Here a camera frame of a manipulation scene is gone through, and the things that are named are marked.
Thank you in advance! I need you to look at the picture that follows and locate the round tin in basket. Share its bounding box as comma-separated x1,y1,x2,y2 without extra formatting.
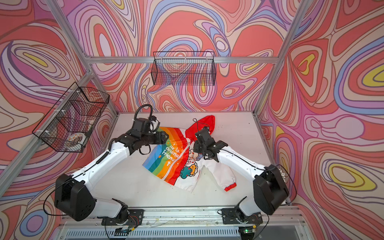
65,133,86,149

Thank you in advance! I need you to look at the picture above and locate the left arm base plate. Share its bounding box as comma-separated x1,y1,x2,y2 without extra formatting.
102,209,145,227

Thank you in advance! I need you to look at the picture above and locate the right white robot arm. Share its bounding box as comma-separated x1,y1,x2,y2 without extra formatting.
194,127,290,217

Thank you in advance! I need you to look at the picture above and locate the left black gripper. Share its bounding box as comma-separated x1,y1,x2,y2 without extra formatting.
140,130,170,147

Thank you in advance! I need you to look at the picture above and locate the aluminium cage frame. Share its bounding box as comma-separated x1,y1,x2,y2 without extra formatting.
0,0,384,240

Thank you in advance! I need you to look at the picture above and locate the black wire basket left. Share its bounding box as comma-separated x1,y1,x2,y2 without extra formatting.
32,83,110,153

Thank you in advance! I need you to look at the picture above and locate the rainbow kids hooded jacket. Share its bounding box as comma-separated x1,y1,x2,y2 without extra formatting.
143,115,237,192

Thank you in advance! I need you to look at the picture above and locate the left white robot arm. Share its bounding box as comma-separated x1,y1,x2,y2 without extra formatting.
54,117,169,225

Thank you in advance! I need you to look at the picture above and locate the clear cup of pencils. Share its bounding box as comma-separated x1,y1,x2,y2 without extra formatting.
279,169,287,182

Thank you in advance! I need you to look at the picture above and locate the black wire basket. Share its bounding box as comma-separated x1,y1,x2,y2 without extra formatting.
32,83,110,153
151,51,217,87

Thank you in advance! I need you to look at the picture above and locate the black wire basket back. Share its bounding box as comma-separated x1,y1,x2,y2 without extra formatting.
151,51,217,87

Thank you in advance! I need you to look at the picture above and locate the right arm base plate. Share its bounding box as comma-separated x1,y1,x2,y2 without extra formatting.
217,208,263,226

